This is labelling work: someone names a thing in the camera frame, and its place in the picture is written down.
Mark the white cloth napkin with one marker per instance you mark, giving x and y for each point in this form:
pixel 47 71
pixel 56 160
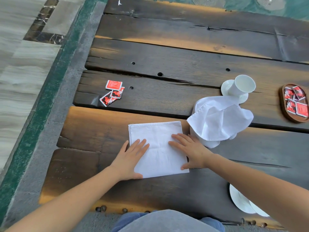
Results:
pixel 159 142
pixel 217 118

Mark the person's right forearm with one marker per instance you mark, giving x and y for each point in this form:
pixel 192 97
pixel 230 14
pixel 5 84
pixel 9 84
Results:
pixel 260 188

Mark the person's right middle finger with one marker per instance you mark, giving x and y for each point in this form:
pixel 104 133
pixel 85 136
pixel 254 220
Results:
pixel 180 138

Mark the person's right thumb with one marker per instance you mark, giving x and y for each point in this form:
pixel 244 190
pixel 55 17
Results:
pixel 185 166

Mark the crumpled white cloth napkin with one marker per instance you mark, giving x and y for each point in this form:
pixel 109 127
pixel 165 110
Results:
pixel 217 118

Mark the person's left little finger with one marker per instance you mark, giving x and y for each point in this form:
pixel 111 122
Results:
pixel 124 146

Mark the person's left middle finger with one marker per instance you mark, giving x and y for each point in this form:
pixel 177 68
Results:
pixel 140 146

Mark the person's left forearm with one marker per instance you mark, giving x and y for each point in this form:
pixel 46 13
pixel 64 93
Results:
pixel 70 202

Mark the round grey stepping stone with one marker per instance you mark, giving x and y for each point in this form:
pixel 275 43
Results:
pixel 208 0
pixel 270 2

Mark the red sugar packet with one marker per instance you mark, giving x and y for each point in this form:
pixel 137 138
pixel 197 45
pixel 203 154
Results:
pixel 302 109
pixel 114 85
pixel 115 94
pixel 299 92
pixel 122 90
pixel 291 107
pixel 106 100
pixel 288 94

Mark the oval wooden tray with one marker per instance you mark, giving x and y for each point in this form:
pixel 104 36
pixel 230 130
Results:
pixel 283 106

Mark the person's left hand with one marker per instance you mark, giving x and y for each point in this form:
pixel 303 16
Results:
pixel 126 164

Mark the person's left thumb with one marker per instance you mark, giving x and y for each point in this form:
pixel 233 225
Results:
pixel 137 176

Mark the small white saucer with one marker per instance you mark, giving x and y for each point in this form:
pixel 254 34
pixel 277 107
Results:
pixel 225 87

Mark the grey shirt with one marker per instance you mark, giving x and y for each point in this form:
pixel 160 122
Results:
pixel 164 222

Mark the person's right little finger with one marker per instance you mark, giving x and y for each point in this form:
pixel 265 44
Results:
pixel 194 140

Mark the person's right hand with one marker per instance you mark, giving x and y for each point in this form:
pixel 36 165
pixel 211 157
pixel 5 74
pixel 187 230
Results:
pixel 194 154

